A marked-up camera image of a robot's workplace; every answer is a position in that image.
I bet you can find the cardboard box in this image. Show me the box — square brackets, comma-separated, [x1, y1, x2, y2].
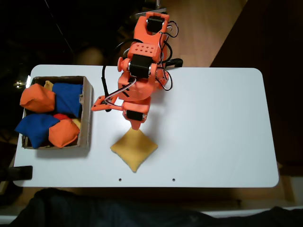
[21, 75, 94, 150]

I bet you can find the black table clamp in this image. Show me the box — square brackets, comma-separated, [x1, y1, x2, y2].
[0, 165, 33, 182]

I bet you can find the person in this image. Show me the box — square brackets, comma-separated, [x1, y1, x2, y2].
[9, 188, 303, 227]

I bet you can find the white servo wire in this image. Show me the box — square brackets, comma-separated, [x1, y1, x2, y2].
[104, 78, 137, 105]

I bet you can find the red bean bag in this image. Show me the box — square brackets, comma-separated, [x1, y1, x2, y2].
[53, 113, 71, 121]

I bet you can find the blue bean bag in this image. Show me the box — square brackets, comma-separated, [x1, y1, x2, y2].
[51, 82, 84, 118]
[14, 113, 60, 149]

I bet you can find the office chair base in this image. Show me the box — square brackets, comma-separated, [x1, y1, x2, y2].
[129, 0, 168, 18]

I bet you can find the black camera cable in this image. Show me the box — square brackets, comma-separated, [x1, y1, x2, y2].
[101, 39, 143, 113]

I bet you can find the large yellow bean bag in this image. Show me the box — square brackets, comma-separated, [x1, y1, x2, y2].
[110, 127, 159, 173]

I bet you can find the orange bean bag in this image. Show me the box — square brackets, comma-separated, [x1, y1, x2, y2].
[48, 118, 80, 148]
[19, 83, 57, 113]

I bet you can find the orange camera mount with board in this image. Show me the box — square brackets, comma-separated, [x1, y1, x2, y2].
[91, 95, 124, 113]

